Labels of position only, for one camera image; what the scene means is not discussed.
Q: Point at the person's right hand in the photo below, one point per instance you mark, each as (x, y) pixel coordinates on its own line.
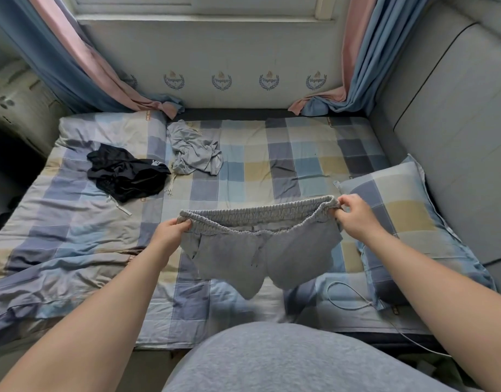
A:
(358, 219)

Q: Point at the person's left hand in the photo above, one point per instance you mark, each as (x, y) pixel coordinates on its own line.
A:
(167, 236)

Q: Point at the person's left thumb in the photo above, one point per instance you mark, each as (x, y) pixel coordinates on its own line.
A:
(180, 225)

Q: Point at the person's right thumb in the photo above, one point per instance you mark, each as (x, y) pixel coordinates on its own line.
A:
(338, 214)

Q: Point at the person's right forearm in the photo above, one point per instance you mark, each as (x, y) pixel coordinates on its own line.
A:
(442, 298)

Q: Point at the person's left forearm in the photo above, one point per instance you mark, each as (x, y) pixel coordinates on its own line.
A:
(77, 322)

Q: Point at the checked pillow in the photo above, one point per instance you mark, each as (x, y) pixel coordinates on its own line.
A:
(405, 236)

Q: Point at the checked bed sheet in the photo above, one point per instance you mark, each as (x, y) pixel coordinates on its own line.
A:
(283, 167)

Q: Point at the light grey crumpled garment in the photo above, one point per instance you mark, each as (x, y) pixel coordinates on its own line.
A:
(193, 151)

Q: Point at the black shorts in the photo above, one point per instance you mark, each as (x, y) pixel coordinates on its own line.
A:
(126, 171)

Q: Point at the checked quilt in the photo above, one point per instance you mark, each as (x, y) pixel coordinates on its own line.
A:
(71, 224)

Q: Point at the grey padded headboard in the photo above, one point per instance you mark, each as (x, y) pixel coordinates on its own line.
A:
(450, 130)

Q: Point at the person's grey shirt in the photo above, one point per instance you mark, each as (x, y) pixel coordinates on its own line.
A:
(299, 359)

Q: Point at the blue and pink curtain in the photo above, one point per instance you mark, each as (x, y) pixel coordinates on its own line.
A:
(83, 61)
(356, 57)

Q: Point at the white window frame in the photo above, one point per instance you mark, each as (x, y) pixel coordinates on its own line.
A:
(201, 10)

